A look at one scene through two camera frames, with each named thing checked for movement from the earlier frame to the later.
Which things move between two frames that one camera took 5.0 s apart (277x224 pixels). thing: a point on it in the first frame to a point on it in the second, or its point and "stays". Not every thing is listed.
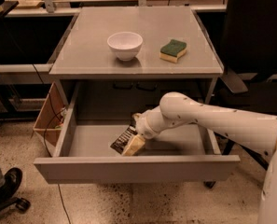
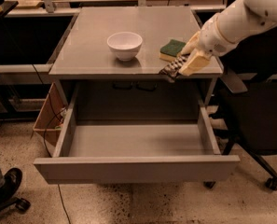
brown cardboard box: x=50 y=118 stays
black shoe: x=12 y=180 stays
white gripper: x=142 y=128 to x=210 y=38
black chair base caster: x=20 y=203 stays
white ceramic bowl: x=125 y=45 stays
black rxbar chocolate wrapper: x=119 y=144 to x=172 y=70
